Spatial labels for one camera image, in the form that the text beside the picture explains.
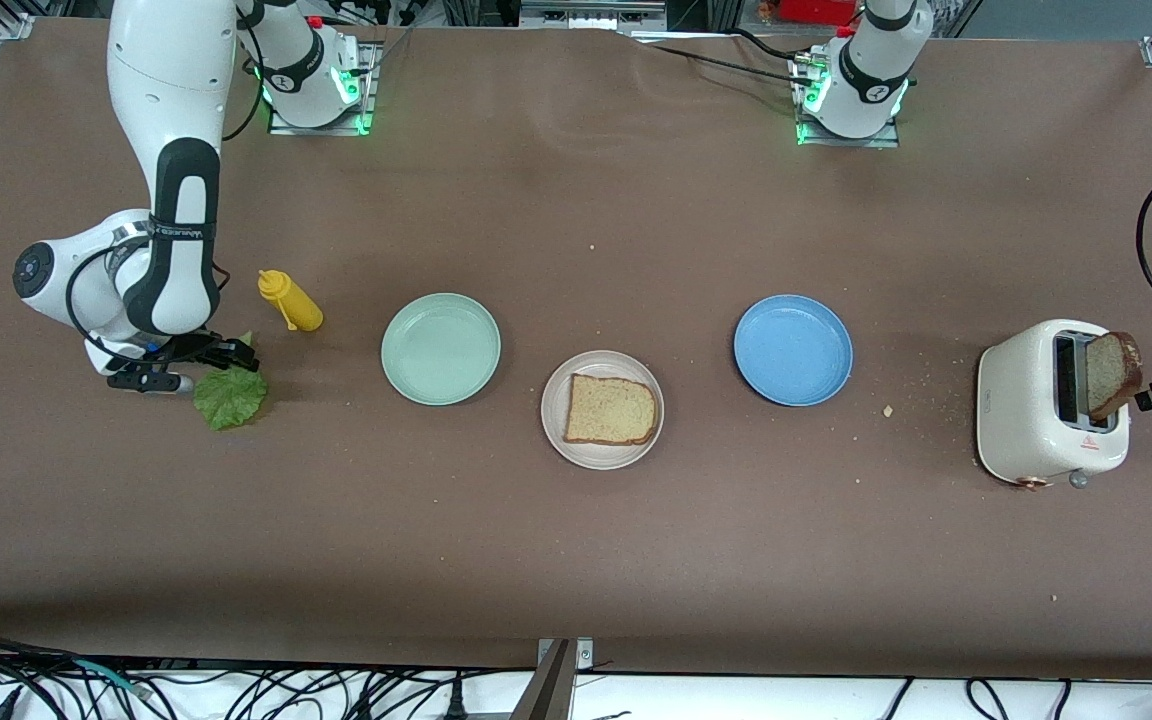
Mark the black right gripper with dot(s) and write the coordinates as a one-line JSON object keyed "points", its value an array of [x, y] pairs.
{"points": [[204, 349]]}

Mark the green lettuce leaf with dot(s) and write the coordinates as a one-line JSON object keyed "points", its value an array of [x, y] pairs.
{"points": [[231, 405]]}

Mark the brown toasted bread slice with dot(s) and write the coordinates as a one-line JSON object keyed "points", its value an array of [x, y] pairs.
{"points": [[1108, 375], [611, 412]]}

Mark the yellow squeeze bottle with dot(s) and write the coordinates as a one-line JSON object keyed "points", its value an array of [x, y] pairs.
{"points": [[301, 310]]}

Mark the mint green plate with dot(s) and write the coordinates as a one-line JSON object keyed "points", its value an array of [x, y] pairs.
{"points": [[441, 350]]}

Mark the blue plate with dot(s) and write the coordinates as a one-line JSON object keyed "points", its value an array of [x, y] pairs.
{"points": [[793, 350]]}

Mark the beige plate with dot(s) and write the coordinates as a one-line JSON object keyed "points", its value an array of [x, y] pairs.
{"points": [[601, 458]]}

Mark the white toaster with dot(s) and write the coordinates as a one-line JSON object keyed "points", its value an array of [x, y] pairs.
{"points": [[1021, 400]]}

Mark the brown table cover sheet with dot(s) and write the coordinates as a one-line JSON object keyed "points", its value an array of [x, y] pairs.
{"points": [[576, 560]]}

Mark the black power plug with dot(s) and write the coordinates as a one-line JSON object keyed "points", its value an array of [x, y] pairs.
{"points": [[455, 705]]}

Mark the aluminium profile bar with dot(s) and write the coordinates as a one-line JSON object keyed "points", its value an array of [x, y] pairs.
{"points": [[548, 695]]}

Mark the red box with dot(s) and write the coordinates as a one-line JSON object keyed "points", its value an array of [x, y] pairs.
{"points": [[816, 10]]}

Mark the metal corner bracket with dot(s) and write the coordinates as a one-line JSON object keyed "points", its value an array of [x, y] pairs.
{"points": [[14, 28]]}

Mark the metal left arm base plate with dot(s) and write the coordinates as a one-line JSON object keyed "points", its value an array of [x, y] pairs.
{"points": [[851, 142]]}

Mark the small metal bracket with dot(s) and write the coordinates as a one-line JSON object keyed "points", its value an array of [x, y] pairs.
{"points": [[584, 655]]}

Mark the silver frame rail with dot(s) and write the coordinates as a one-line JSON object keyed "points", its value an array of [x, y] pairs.
{"points": [[591, 12]]}

